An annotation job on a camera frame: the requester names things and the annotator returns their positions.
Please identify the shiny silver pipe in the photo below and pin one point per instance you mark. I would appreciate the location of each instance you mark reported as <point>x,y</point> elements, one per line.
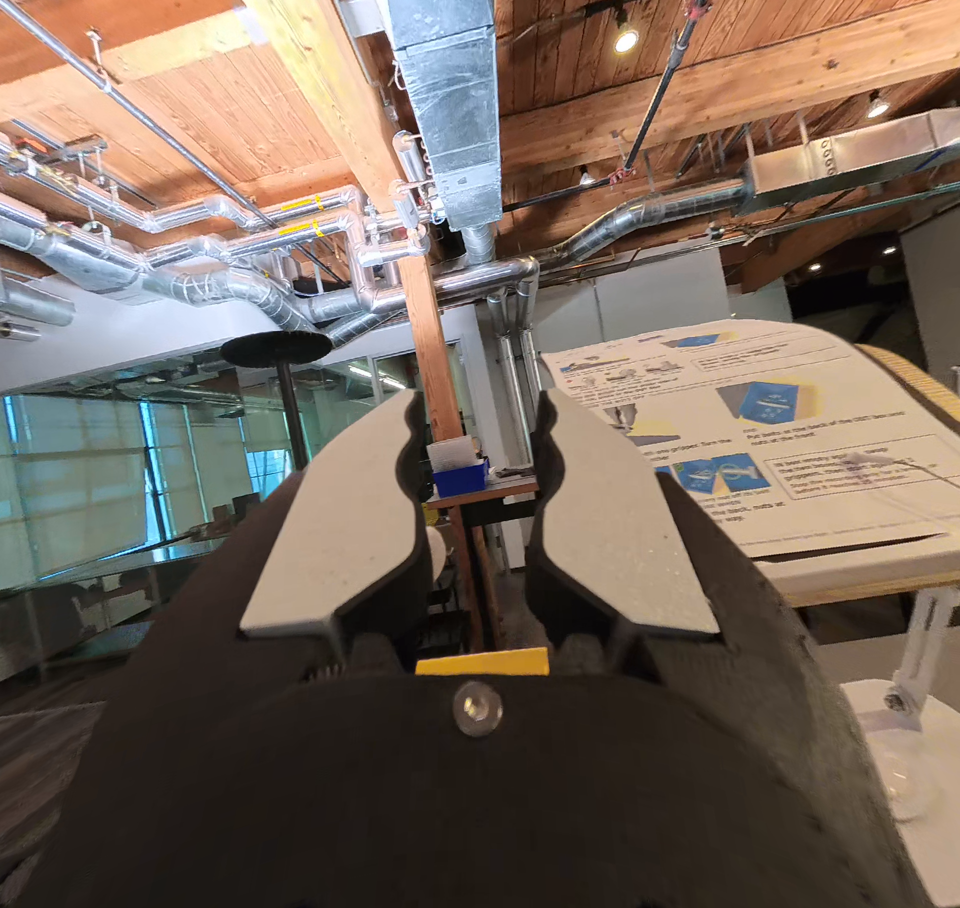
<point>487,274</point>

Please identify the galvanised rectangular duct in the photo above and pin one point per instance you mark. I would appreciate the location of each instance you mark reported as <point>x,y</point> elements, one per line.
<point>450,98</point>

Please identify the black sprinkler pipe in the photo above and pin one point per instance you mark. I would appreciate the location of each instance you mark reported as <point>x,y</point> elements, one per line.
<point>675,53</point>

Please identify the blue storage bin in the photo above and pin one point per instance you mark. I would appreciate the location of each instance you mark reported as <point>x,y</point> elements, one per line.
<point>459,479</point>

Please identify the wooden desk with black legs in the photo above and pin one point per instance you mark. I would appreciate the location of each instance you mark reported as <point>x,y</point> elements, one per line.
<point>510,488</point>

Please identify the ceiling track light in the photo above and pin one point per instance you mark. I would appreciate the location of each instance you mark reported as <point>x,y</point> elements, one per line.
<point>877,105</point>
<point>585,177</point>
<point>626,39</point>

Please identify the large spiral silver duct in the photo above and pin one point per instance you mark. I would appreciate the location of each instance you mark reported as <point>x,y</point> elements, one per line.
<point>112,263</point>

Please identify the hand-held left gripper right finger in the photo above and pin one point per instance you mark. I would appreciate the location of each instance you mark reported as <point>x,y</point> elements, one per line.
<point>615,540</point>

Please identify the printed instruction sheet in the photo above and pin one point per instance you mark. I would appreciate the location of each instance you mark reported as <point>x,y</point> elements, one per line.
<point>825,368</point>

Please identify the black floor lamp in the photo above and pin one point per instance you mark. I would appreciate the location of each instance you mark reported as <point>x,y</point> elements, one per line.
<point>277,349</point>

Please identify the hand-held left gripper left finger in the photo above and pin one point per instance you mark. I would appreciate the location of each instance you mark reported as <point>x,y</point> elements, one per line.
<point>337,540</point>

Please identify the foil box duct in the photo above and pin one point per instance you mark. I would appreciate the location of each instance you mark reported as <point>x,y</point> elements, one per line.
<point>840,165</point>

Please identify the white plastic container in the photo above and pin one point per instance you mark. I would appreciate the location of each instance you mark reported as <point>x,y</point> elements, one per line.
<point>450,452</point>

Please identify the wooden support post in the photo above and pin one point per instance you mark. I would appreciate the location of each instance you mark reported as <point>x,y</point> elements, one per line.
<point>427,338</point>

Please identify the white board stand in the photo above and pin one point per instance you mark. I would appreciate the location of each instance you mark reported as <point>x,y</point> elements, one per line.
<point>870,705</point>

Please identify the glass-top metal table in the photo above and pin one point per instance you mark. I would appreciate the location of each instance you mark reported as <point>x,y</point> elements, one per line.
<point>90,570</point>

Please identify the yellow plastic bin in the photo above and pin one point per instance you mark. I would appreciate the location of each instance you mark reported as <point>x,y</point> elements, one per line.
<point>480,662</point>

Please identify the shiny insulated pipe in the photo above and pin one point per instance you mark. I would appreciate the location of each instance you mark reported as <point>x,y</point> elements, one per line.
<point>225,207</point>
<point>247,244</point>

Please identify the flexible silver duct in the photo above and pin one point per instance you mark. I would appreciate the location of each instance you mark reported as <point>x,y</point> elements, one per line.
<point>645,218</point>

